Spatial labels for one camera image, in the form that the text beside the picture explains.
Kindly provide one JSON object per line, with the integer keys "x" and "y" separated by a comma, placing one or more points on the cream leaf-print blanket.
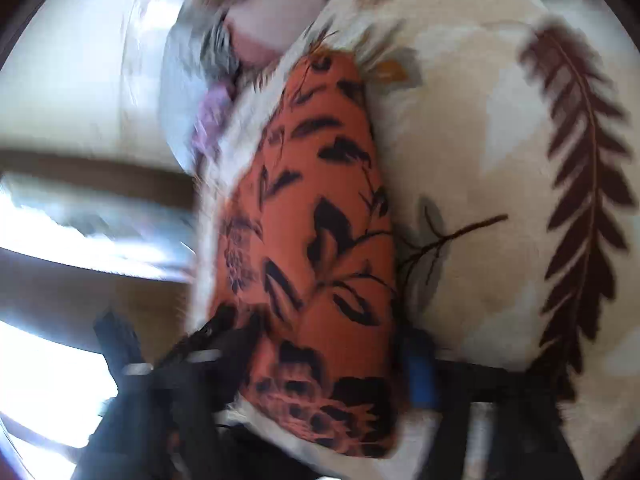
{"x": 507, "y": 135}

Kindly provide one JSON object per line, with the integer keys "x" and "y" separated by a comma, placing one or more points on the purple small cloth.
{"x": 212, "y": 118}

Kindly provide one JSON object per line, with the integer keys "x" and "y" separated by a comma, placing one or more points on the grey blue floral cloth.
{"x": 197, "y": 55}

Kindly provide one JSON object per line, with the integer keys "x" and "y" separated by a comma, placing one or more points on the orange floral garment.
{"x": 306, "y": 239}

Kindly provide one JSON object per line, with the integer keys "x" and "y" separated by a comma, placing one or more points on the pink bolster pillow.
{"x": 263, "y": 30}

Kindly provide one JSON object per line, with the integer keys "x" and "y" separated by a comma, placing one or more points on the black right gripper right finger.
{"x": 516, "y": 426}

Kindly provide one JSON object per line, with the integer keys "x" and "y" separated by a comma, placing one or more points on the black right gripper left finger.
{"x": 162, "y": 422}

